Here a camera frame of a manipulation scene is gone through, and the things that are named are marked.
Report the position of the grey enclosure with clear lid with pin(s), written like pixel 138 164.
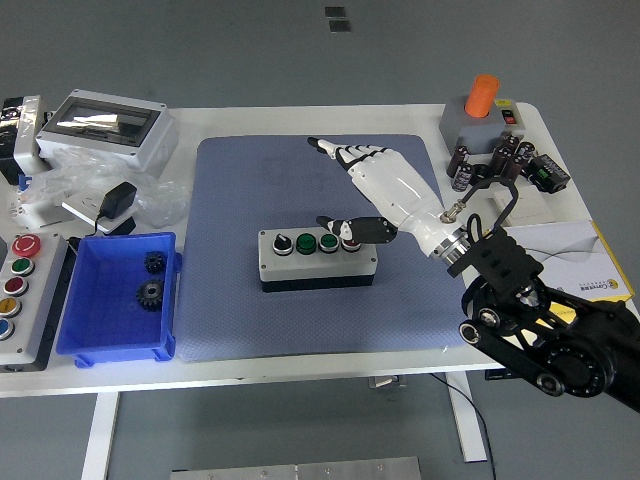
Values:
pixel 107 130

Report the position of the small black gear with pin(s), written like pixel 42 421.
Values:
pixel 155 262

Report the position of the blue-grey textured mat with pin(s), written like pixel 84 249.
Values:
pixel 235 320

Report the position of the grey five-button control station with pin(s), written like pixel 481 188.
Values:
pixel 25 300

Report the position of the white wall switch plate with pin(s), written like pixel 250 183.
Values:
pixel 530 207

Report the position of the dark brown capacitor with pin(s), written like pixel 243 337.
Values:
pixel 512 167
pixel 510 141
pixel 500 156
pixel 525 151
pixel 457 161

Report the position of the grey metal plate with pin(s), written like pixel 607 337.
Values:
pixel 300 470

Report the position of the yellow and white carton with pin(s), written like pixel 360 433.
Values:
pixel 575 260

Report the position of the white table leg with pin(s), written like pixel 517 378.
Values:
pixel 467 425
pixel 100 435

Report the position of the metal table bracket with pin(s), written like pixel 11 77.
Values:
pixel 387 382

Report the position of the orange cylinder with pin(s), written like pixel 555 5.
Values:
pixel 481 96

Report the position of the black capacitor with white stripe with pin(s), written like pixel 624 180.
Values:
pixel 462 178

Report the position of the blue plastic bin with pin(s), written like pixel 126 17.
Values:
pixel 115 300

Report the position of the dark floor plate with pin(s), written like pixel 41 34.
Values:
pixel 339 26
pixel 334 12

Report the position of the black module with green terminals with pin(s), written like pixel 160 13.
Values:
pixel 547 174

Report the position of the black power adapter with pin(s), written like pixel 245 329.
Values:
pixel 119 199

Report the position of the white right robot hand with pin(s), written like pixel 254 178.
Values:
pixel 395 185

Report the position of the clear plastic bag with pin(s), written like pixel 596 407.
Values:
pixel 160 200

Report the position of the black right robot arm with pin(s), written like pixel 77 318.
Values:
pixel 540 330

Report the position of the grey switch box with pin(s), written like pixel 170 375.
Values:
pixel 472 131

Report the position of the white and black device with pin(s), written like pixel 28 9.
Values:
pixel 22 135

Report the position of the large black gear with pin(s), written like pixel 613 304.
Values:
pixel 149 295

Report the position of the grey four-button control box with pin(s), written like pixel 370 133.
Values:
pixel 320 267

